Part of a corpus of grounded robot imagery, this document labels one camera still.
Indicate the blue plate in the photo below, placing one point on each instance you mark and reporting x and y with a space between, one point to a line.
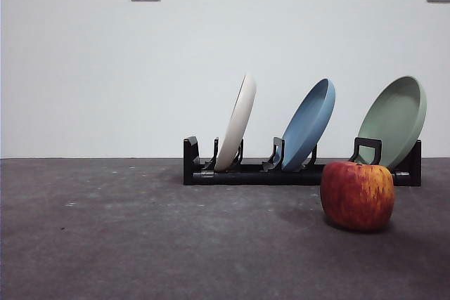
306 128

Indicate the red yellow apple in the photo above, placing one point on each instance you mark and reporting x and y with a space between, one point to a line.
356 196

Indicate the green plate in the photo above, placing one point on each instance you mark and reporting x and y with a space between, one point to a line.
390 124

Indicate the cream yellow plate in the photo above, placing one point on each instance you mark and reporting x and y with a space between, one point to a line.
236 124

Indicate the black plate rack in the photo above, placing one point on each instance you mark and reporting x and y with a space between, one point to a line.
246 177

